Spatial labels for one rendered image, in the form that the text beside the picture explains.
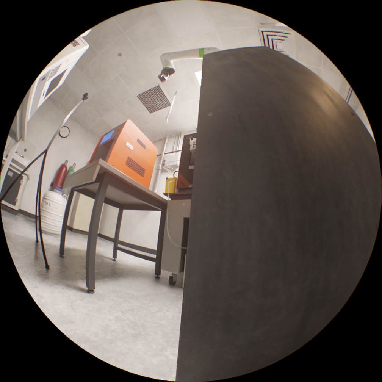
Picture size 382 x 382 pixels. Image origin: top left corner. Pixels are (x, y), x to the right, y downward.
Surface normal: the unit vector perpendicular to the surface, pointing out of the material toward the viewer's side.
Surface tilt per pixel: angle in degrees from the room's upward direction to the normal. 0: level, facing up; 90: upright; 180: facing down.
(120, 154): 90
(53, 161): 90
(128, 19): 180
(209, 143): 90
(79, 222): 90
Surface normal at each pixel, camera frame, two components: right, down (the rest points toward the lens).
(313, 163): -0.39, -0.35
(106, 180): 0.93, -0.06
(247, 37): -0.08, 0.93
